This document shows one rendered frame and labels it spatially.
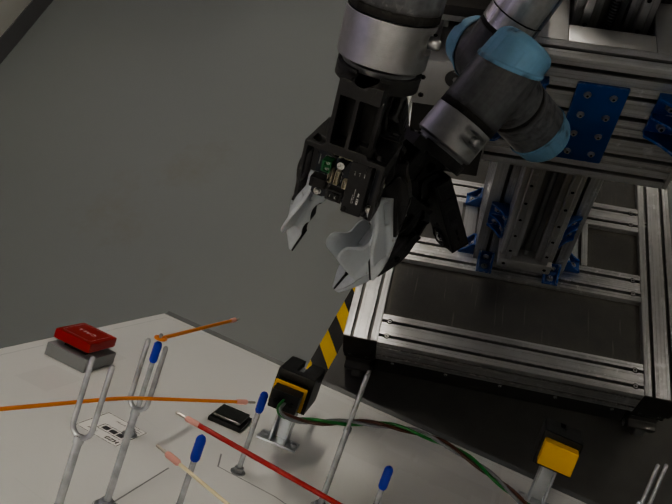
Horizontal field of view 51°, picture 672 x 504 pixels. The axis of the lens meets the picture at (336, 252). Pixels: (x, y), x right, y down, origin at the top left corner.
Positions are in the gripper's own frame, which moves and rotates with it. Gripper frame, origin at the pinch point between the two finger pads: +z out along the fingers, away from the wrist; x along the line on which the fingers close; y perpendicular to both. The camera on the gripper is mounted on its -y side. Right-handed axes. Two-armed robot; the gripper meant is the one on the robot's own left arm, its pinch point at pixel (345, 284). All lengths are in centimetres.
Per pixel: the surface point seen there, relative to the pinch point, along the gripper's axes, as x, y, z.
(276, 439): 12.1, 3.8, 16.2
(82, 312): -120, -31, 82
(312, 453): 14.3, 0.3, 15.0
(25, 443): 15.2, 30.0, 22.4
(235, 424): 10.0, 8.1, 17.4
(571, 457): 25.3, -21.0, -2.4
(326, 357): -77, -80, 43
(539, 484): 22.1, -26.2, 3.9
